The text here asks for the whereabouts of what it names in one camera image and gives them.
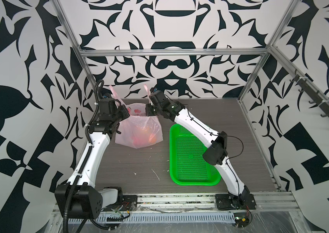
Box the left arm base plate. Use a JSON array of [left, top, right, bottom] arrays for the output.
[[103, 195, 138, 212]]

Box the small circuit board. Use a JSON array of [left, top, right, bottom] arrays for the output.
[[233, 211, 252, 229]]

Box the black corrugated cable conduit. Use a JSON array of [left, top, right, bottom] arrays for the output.
[[62, 80, 130, 233]]

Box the green plastic basket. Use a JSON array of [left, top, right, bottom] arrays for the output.
[[169, 124, 221, 186]]

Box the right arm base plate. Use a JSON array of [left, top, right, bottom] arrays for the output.
[[215, 194, 256, 211]]

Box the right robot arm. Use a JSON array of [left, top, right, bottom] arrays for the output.
[[146, 88, 256, 210]]

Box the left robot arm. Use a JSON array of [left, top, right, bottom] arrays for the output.
[[55, 98, 129, 222]]

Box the pink plastic bag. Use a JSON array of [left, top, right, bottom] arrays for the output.
[[109, 85, 163, 149]]

